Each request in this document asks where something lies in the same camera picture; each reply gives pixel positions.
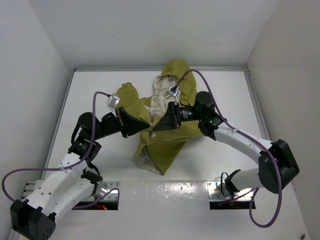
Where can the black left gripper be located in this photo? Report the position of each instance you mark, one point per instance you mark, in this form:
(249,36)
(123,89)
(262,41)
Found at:
(127,124)

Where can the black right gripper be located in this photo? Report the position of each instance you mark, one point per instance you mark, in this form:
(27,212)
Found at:
(168,121)

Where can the olive green hooded jacket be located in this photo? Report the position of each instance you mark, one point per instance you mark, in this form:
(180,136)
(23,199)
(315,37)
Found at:
(156,151)

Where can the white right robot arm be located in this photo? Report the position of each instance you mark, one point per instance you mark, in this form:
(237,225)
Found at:
(276,164)

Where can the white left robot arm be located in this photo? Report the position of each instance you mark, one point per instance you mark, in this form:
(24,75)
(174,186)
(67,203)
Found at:
(76,178)

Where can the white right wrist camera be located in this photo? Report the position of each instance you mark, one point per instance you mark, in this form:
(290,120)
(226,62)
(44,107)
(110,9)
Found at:
(174,92)

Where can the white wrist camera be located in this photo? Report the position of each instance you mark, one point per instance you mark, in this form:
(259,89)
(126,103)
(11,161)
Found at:
(174,92)
(113,101)

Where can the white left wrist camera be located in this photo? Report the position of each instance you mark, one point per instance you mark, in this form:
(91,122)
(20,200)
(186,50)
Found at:
(113,101)

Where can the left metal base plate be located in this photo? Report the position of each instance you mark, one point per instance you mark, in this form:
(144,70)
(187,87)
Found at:
(100,191)

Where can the metal base plate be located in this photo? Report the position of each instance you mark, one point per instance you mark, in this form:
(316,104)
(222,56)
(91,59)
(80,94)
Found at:
(100,191)
(216,195)

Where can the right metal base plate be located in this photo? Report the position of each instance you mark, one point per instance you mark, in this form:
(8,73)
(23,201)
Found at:
(216,195)

